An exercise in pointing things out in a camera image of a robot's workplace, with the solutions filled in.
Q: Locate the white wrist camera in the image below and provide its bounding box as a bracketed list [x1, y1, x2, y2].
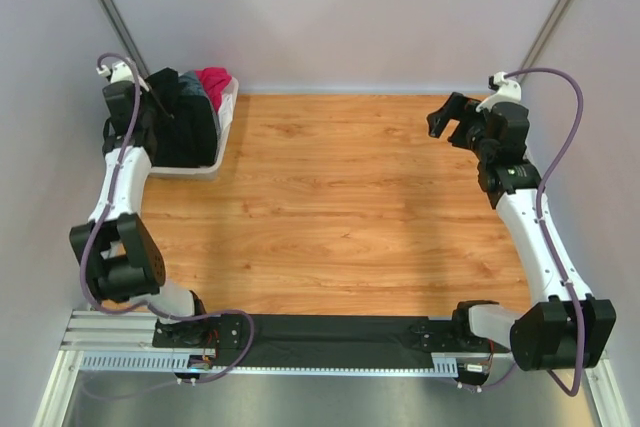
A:
[96, 61, 137, 84]
[475, 72, 522, 112]

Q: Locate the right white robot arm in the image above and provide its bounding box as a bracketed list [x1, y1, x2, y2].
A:
[427, 92, 616, 371]

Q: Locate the left corner aluminium post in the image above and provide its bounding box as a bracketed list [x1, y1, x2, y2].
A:
[97, 0, 149, 77]

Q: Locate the white t-shirt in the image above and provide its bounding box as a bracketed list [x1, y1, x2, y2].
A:
[217, 93, 236, 132]

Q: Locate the pink red t-shirt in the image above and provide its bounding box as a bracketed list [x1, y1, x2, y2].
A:
[195, 67, 232, 112]

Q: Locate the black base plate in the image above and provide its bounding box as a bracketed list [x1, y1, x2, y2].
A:
[152, 314, 249, 349]
[409, 318, 509, 354]

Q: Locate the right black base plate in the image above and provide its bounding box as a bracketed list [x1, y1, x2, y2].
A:
[409, 318, 509, 354]

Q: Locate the slotted grey cable duct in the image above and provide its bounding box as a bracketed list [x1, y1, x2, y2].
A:
[80, 351, 458, 379]

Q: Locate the black t-shirt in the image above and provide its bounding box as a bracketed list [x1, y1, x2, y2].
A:
[145, 68, 220, 168]

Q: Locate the corner aluminium post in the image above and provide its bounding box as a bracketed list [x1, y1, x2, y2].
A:
[97, 0, 149, 77]
[520, 0, 575, 69]

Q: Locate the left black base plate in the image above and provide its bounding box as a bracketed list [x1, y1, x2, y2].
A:
[152, 314, 249, 349]

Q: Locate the teal grey t-shirt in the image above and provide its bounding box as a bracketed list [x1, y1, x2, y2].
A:
[178, 70, 207, 97]

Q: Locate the white laundry basket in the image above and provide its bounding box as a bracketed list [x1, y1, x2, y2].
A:
[149, 77, 239, 181]

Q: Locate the aluminium frame rail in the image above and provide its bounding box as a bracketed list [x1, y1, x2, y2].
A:
[59, 309, 166, 351]

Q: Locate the right corner aluminium post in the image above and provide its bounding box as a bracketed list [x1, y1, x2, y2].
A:
[520, 0, 575, 69]

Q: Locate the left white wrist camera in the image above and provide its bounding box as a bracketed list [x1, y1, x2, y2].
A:
[96, 61, 137, 84]

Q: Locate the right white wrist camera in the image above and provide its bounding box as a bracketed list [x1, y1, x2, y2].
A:
[475, 72, 522, 112]

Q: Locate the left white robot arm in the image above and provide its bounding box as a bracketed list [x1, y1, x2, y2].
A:
[69, 80, 211, 348]

